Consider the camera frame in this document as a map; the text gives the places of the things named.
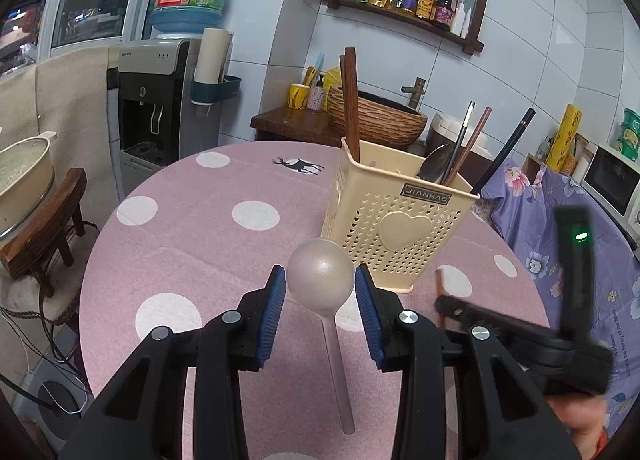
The cream plastic utensil holder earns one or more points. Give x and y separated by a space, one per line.
400 230

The purple floral cloth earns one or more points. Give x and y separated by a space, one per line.
530 220

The brown and white rice cooker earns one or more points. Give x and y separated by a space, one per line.
445 133

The woven pattern sink basin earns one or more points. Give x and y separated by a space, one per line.
385 120

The dark wooden counter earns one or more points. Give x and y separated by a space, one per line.
285 123

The person's right hand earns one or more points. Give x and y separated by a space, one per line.
575 420

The yellow mug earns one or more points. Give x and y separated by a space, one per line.
298 95

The blue plastic holder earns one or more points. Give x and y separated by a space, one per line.
215 90

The brown sauce bottle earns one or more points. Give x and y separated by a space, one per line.
426 0

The white microwave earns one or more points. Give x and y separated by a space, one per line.
610 185

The yellow roll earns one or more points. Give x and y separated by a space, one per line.
565 140

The beige cloth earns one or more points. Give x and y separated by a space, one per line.
75 115

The black round floor device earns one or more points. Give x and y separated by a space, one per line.
55 400

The grey floral cloth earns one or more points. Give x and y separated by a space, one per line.
482 209

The grey water dispenser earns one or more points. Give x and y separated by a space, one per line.
150 90

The green instant noodle cup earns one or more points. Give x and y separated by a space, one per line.
631 125
625 148

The dark wooden stool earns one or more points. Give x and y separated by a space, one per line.
55 220

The metal spoon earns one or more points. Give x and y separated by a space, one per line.
435 163

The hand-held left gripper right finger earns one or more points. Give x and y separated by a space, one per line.
367 320

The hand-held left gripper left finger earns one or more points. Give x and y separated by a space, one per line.
270 320

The small wooden box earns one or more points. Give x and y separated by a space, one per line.
532 165

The small dotted bottle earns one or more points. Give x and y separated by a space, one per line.
316 95

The bronze faucet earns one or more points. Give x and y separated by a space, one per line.
415 90

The dark soy sauce bottle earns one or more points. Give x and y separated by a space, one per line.
443 5

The white bottle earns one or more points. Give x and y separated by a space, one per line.
459 15

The black chopstick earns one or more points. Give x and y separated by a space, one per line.
502 153
464 138

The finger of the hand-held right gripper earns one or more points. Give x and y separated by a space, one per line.
460 307

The brown wooden chopstick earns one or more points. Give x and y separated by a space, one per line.
353 105
475 140
343 90
438 285

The cream cooking pot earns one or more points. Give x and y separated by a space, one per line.
20 180

